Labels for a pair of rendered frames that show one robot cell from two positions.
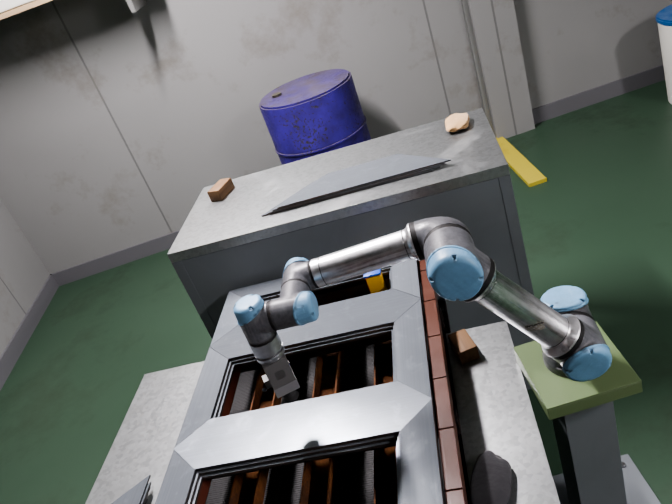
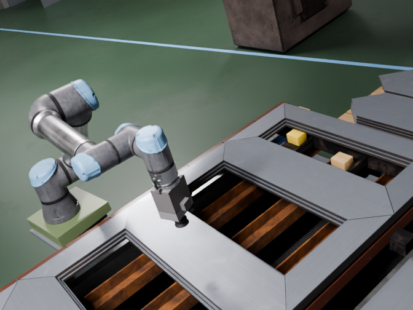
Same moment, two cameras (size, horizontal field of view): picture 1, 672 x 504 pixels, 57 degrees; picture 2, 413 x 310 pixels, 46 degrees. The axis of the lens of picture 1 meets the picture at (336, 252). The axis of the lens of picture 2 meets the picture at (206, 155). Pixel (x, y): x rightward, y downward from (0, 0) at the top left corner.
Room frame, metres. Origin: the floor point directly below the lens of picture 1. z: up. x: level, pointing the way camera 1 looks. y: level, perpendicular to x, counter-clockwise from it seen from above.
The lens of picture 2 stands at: (1.95, 1.13, 1.83)
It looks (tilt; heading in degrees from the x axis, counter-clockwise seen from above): 32 degrees down; 227
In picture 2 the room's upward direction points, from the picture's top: 17 degrees counter-clockwise
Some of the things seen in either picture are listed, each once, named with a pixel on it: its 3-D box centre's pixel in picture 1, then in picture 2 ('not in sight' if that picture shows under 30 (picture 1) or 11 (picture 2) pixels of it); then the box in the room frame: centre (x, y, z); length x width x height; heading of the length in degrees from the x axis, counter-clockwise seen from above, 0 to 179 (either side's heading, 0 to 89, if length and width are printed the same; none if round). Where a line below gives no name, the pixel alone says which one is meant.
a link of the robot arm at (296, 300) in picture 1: (294, 306); (129, 142); (1.28, 0.14, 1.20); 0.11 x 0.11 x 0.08; 78
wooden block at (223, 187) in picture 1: (221, 189); not in sight; (2.60, 0.37, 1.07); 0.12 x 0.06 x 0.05; 149
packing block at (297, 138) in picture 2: not in sight; (296, 136); (0.60, 0.22, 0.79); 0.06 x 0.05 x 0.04; 77
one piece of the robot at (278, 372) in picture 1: (272, 368); (174, 195); (1.29, 0.25, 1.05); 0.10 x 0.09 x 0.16; 99
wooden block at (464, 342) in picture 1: (463, 346); not in sight; (1.51, -0.27, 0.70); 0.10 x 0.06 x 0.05; 2
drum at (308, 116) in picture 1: (326, 152); not in sight; (4.17, -0.19, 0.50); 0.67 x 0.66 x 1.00; 86
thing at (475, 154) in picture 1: (333, 181); not in sight; (2.34, -0.09, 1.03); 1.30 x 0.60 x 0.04; 77
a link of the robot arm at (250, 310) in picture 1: (255, 319); (153, 148); (1.28, 0.24, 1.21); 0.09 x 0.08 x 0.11; 78
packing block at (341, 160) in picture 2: not in sight; (342, 162); (0.70, 0.45, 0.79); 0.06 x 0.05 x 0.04; 77
